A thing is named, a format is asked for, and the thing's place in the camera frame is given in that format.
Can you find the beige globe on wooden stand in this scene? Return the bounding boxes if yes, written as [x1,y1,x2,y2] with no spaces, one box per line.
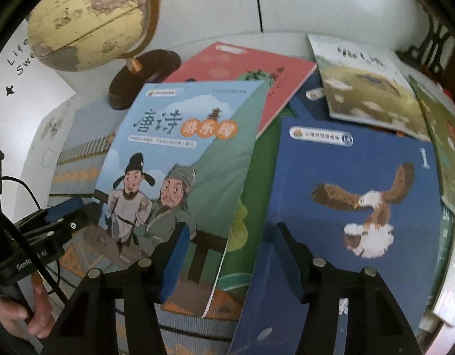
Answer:
[26,0,184,111]

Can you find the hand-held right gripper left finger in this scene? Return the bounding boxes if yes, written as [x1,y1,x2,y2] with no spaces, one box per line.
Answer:
[40,225,193,355]

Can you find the green book with butterfly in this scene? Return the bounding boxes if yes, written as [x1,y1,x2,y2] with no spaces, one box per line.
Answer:
[409,76,455,226]

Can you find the light blue patterned mat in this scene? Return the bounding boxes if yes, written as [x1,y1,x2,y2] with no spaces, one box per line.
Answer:
[48,100,250,355]

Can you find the black cable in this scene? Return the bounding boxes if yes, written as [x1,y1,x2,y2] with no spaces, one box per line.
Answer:
[0,175,70,309]

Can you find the black lettering wall decal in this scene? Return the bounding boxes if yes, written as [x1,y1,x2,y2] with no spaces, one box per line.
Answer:
[5,37,37,76]

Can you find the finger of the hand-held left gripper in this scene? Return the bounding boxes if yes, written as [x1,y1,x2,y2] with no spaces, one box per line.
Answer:
[23,209,90,248]
[16,197,85,230]

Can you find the pale book golden field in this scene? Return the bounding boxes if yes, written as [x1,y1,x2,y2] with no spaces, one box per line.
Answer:
[306,33,433,143]

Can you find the salmon red book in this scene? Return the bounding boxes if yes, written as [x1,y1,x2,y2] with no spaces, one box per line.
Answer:
[161,41,319,139]

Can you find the light blue book two men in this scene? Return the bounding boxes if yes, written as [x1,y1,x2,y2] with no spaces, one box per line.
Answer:
[95,79,266,319]

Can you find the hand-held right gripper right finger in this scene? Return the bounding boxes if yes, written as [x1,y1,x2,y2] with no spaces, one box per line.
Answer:
[275,222,424,355]

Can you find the person's left hand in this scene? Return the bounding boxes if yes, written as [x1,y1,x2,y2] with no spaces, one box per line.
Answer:
[0,283,56,339]

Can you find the grey flower sticker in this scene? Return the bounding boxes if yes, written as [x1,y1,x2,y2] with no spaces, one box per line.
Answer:
[45,116,63,135]
[38,148,55,171]

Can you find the dark green book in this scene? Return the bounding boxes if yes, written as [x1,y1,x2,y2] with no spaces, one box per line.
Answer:
[440,212,455,289]

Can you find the blue book with eagle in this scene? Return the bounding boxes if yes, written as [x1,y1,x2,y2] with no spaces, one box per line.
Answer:
[227,116,444,355]

